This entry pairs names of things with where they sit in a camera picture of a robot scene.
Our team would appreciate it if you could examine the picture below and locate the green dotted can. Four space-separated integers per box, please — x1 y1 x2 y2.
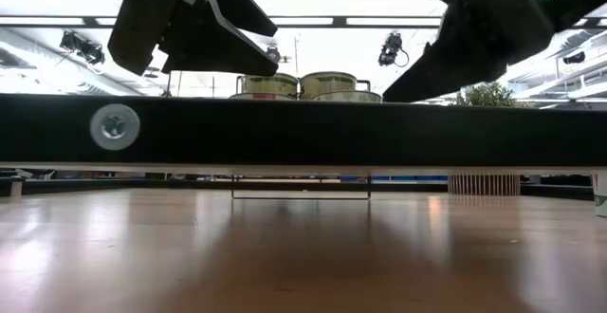
238 71 300 100

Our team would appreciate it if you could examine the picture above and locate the yellow-green labelled can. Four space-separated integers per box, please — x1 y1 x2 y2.
310 89 383 103

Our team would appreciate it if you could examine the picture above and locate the yellow can green band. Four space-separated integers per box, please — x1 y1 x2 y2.
299 70 359 101

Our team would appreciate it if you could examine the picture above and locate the green plant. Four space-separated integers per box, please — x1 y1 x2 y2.
450 81 532 109

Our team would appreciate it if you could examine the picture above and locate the slatted wooden planter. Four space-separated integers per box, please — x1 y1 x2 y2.
448 174 522 196

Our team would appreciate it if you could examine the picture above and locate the silver screw with washer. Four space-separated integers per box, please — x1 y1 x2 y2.
88 102 141 152

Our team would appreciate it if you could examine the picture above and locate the round black overhead camera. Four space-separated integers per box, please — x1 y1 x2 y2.
265 46 291 65

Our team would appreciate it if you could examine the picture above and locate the black camera with cable loop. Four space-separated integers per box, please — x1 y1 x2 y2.
377 31 410 68

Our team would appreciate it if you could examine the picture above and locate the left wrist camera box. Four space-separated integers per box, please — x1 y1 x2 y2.
106 0 184 77

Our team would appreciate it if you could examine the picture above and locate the black overhead frame rail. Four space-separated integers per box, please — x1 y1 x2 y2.
0 14 607 30

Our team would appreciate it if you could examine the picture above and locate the black frame beam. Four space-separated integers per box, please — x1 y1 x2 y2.
0 93 607 165

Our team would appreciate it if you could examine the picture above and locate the black camera on mount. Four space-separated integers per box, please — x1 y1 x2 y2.
59 30 106 66

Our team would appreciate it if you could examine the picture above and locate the black table edge rail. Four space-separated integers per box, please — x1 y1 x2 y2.
0 178 594 201

